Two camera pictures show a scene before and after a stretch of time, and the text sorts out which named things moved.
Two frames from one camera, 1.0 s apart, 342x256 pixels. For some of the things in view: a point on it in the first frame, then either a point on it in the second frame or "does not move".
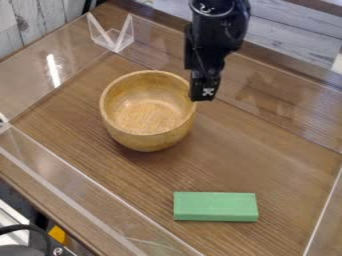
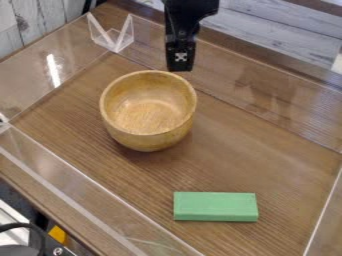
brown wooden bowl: [147, 109] does not move
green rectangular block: [215, 206] does not move
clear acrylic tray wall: [54, 188] does not move
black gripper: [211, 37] to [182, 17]
